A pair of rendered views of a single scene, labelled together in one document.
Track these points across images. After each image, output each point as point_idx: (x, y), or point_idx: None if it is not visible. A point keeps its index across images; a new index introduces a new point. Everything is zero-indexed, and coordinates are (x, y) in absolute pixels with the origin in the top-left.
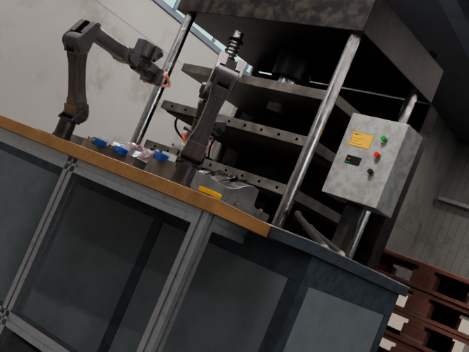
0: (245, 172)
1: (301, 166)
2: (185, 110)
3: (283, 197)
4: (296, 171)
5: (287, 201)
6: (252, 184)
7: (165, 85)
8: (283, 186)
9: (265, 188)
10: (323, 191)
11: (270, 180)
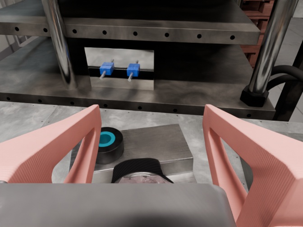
0: (170, 29)
1: (293, 6)
2: None
3: (268, 58)
4: (286, 16)
5: (274, 61)
6: (190, 42)
7: (235, 177)
8: (243, 34)
9: (213, 43)
10: (296, 17)
11: (218, 30)
